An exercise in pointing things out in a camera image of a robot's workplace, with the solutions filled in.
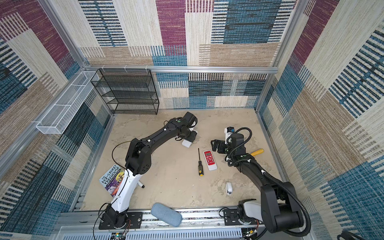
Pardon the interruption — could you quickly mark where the white remote control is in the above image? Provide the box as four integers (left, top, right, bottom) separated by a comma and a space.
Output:
182, 140, 193, 148

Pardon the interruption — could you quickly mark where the black yellow screwdriver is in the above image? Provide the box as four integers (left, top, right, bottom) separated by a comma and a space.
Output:
198, 149, 204, 177

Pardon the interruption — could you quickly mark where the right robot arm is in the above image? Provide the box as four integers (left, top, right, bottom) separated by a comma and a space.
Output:
211, 132, 312, 237

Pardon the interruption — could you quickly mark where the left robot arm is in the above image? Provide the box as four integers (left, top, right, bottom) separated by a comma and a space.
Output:
99, 112, 198, 230

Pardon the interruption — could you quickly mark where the red remote control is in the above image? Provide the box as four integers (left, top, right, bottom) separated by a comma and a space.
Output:
203, 150, 218, 171

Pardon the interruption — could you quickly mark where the yellow plastic shovel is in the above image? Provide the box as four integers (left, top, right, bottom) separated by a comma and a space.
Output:
251, 149, 264, 157

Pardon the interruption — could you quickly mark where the blue grey oval pouch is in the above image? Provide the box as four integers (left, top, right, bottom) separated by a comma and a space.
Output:
151, 203, 183, 227

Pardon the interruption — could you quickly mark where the colourful paperback book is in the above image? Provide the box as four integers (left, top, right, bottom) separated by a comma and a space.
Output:
99, 165, 125, 197

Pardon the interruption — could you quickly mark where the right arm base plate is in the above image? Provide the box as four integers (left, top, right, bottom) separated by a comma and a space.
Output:
219, 208, 262, 226

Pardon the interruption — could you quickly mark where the black wire shelf rack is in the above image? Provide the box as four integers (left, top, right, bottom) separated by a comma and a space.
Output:
91, 69, 160, 115

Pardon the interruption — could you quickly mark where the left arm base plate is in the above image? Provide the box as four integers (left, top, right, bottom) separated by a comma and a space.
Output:
98, 211, 143, 230

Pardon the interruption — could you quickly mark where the white wire mesh basket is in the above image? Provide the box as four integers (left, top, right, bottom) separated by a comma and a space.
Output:
36, 71, 96, 135

